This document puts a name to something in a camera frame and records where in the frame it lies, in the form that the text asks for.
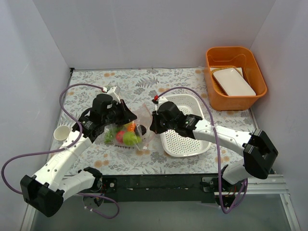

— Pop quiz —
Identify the orange fruit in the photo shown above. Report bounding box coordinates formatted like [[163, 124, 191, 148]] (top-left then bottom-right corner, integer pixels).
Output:
[[127, 121, 136, 132]]

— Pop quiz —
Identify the red tomato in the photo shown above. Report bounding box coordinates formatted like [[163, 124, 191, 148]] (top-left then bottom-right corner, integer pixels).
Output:
[[115, 131, 126, 143]]

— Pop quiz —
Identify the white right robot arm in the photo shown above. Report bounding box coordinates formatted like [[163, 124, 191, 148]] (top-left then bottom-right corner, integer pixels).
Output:
[[150, 99, 278, 191]]

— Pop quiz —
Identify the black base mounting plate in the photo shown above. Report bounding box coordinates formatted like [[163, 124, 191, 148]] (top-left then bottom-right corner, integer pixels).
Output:
[[103, 173, 220, 205]]

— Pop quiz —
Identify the white paper cup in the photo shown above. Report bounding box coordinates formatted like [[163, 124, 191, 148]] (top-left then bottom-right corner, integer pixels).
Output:
[[53, 125, 70, 141]]

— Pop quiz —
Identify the clear zip top bag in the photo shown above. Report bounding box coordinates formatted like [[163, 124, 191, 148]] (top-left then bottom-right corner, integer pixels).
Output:
[[103, 104, 154, 150]]

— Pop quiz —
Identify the orange plastic tub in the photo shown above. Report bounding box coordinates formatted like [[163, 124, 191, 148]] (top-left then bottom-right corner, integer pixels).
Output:
[[204, 46, 268, 111]]

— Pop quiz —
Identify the white perforated plastic basket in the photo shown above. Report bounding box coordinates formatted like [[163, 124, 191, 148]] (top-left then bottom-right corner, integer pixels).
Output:
[[160, 94, 211, 157]]

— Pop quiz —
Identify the white rectangular plate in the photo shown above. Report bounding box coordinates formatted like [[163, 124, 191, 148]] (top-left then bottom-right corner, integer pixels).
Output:
[[210, 67, 256, 96]]

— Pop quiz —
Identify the dark purple plum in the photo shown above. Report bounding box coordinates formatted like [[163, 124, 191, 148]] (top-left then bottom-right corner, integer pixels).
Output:
[[134, 125, 147, 139]]

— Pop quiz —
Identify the green grape bunch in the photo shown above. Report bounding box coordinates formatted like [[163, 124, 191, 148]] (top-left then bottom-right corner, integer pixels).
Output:
[[104, 130, 115, 144]]

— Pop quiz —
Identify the green pear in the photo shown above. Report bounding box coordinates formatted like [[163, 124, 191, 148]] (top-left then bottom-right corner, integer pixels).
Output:
[[123, 132, 141, 146]]

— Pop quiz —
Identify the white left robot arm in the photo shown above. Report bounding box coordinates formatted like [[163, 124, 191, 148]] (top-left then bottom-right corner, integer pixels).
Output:
[[20, 93, 137, 217]]

